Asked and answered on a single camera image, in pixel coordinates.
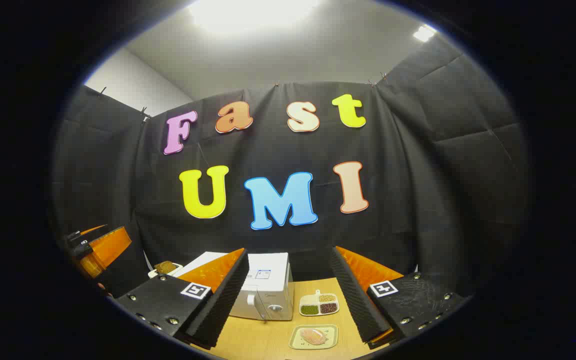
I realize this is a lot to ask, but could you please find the large ceiling light panel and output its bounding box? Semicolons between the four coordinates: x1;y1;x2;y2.
188;0;321;33

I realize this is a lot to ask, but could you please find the cream square plate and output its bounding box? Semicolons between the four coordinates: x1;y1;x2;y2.
288;324;339;350

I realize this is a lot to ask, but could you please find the white divided dish of beans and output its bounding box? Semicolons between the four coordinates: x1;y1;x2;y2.
299;290;340;317

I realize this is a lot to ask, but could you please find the white toaster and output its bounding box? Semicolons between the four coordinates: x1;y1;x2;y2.
147;261;184;279

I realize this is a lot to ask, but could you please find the small ceiling light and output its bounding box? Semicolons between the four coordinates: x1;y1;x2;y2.
413;25;437;43

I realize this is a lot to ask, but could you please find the sugar-coated orange bun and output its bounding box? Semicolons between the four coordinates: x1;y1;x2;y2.
299;328;329;346

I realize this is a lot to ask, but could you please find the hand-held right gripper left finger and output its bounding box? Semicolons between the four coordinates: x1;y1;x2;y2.
113;247;250;350

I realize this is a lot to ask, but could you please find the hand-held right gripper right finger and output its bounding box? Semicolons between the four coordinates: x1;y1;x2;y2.
330;246;469;350

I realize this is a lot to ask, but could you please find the white microwave oven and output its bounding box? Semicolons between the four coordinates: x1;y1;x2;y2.
174;251;295;322

